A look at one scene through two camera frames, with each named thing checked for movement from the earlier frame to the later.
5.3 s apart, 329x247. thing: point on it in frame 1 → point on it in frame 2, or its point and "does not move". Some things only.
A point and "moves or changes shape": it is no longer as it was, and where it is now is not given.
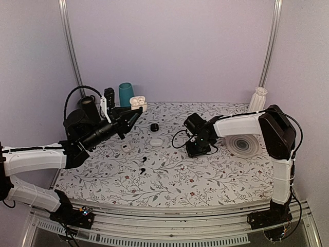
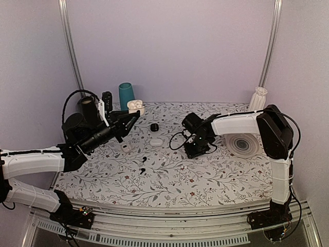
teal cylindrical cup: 126,92 does not move
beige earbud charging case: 137,101 moves or changes shape
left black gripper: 120,121 does not move
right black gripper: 192,153 does not move
